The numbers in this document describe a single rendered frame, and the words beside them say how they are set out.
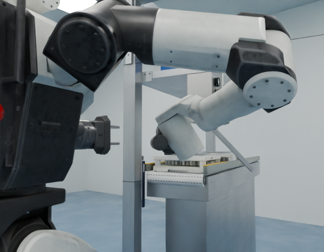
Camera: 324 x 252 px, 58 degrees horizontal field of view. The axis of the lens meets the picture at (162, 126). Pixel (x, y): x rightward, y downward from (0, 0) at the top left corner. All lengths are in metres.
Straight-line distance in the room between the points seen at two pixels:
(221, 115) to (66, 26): 0.31
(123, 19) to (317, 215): 4.05
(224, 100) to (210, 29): 0.15
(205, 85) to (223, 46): 0.74
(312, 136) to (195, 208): 3.08
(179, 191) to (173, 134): 0.64
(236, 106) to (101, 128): 0.50
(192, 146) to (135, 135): 0.62
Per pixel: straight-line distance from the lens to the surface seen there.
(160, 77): 1.28
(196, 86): 1.19
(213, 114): 0.57
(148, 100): 5.64
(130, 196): 1.26
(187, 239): 1.40
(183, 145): 0.64
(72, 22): 0.44
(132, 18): 0.47
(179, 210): 1.38
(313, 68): 4.36
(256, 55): 0.44
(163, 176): 1.26
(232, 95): 0.54
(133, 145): 1.23
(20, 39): 0.51
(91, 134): 0.87
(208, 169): 1.20
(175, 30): 0.45
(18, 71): 0.49
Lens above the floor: 1.00
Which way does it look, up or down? 4 degrees up
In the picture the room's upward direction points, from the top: straight up
